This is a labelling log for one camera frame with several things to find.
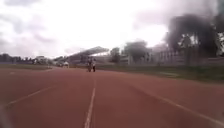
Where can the red running track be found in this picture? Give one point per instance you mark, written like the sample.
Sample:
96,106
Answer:
126,103

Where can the large dark tree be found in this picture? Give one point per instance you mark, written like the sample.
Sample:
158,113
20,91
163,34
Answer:
193,33

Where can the pale fence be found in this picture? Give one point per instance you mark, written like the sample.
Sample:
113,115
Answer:
173,57

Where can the distant row of trees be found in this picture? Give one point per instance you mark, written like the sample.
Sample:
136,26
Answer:
13,58

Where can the group of people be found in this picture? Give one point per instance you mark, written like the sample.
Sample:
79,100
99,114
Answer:
91,65

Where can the grass strip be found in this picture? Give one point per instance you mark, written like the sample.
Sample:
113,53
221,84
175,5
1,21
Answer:
186,71

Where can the grass field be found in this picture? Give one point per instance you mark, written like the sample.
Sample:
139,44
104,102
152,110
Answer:
23,66

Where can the roofed grandstand building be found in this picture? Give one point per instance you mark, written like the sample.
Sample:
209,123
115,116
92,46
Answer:
87,54

